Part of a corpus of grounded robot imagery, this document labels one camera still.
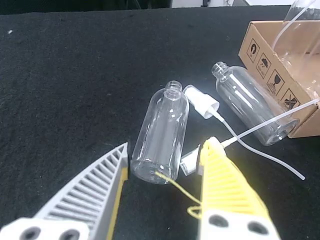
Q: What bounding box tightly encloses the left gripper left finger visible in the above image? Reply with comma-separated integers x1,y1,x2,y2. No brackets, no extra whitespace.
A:
0,141,129,240

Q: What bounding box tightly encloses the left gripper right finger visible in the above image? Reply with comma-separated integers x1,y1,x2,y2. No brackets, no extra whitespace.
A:
196,136,276,240

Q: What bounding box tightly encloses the white spray top with tube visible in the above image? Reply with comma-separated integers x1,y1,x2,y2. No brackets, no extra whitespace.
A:
180,98,320,177
183,84,306,181

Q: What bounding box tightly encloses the cardboard box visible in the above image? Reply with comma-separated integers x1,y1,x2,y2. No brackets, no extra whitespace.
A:
237,19,320,138

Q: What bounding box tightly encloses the clear plastic bottle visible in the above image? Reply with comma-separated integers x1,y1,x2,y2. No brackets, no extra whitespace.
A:
130,79,190,185
271,0,320,98
211,61,301,147

